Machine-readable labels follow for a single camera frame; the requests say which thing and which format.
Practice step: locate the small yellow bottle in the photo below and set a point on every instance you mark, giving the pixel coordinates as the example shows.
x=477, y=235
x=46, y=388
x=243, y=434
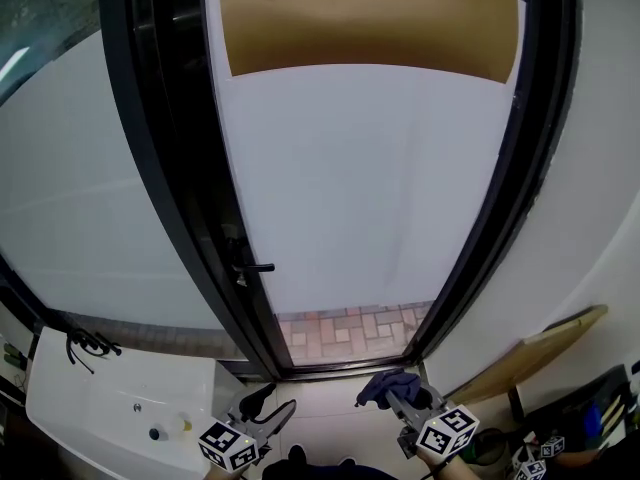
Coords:
x=182, y=425

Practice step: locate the black storage rack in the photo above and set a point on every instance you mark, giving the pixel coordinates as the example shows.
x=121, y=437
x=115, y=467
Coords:
x=590, y=408

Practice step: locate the brown cardboard sheet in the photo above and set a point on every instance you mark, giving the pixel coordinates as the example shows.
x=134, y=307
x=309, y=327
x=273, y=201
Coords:
x=370, y=18

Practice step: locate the black faucet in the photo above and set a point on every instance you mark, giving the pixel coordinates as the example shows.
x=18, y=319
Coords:
x=90, y=348

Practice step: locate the person's right shoe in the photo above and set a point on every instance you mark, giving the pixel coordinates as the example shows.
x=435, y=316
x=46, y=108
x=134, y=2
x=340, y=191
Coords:
x=348, y=463

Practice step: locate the white sink basin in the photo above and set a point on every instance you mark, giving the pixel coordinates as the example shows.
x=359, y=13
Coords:
x=110, y=408

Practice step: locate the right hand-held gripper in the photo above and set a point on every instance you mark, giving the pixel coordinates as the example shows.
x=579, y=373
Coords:
x=445, y=433

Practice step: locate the frosted glass window panel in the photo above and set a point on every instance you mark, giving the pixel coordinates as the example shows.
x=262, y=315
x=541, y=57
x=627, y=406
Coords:
x=75, y=193

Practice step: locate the light wooden board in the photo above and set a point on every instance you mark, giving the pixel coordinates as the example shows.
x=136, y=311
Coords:
x=540, y=353

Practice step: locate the blue plastic object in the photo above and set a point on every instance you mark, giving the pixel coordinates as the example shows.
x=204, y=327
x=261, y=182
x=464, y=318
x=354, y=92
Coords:
x=592, y=420

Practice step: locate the person's left forearm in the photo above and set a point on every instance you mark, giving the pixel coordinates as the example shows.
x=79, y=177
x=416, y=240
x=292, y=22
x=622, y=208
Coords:
x=220, y=473

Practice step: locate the person's right forearm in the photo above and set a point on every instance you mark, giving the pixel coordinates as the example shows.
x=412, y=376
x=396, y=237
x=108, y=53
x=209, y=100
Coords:
x=442, y=470

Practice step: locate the person's left shoe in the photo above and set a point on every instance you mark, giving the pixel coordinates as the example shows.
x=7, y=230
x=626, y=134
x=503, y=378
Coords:
x=297, y=455

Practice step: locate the dark blue cleaning cloth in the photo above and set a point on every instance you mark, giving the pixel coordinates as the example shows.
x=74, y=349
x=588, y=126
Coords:
x=390, y=385

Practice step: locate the dark round bucket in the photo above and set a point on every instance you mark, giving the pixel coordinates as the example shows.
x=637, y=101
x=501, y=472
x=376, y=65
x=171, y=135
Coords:
x=491, y=446

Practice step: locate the idle hand-held gripper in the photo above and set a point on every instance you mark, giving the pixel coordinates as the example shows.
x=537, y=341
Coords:
x=552, y=447
x=531, y=470

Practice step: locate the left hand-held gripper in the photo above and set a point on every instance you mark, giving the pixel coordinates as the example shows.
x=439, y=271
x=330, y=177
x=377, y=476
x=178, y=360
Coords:
x=227, y=445

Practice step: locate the black sink drain plug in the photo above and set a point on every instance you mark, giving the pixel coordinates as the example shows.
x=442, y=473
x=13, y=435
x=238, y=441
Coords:
x=154, y=434

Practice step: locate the person's shoe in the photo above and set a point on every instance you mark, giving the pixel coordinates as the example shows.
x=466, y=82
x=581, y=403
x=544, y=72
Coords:
x=297, y=455
x=348, y=463

